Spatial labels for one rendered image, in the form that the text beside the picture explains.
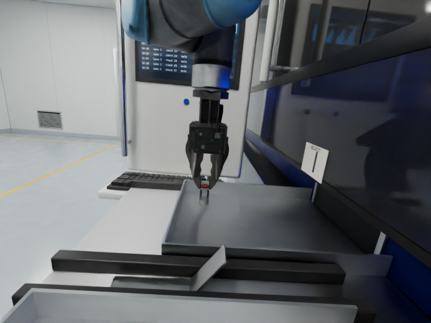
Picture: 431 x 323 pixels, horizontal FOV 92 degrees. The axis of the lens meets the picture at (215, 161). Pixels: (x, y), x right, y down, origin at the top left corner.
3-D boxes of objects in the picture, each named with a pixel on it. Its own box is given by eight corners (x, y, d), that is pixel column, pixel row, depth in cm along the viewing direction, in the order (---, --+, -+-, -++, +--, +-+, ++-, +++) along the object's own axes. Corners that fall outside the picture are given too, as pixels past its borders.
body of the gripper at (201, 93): (186, 155, 39) (188, 88, 36) (190, 146, 48) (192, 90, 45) (226, 157, 40) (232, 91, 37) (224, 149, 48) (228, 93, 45)
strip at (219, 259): (220, 281, 28) (225, 244, 27) (222, 301, 26) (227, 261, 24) (115, 277, 28) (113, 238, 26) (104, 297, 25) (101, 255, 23)
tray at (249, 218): (309, 200, 57) (312, 188, 56) (386, 276, 32) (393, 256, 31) (183, 191, 55) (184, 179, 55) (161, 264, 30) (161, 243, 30)
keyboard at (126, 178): (224, 183, 84) (224, 177, 83) (224, 198, 71) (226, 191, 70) (124, 175, 84) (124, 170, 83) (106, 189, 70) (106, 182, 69)
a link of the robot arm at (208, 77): (194, 68, 44) (233, 72, 44) (193, 91, 45) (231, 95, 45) (190, 62, 36) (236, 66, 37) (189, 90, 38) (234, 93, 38)
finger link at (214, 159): (208, 197, 44) (208, 154, 41) (209, 186, 49) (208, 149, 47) (223, 197, 44) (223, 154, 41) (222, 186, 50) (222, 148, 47)
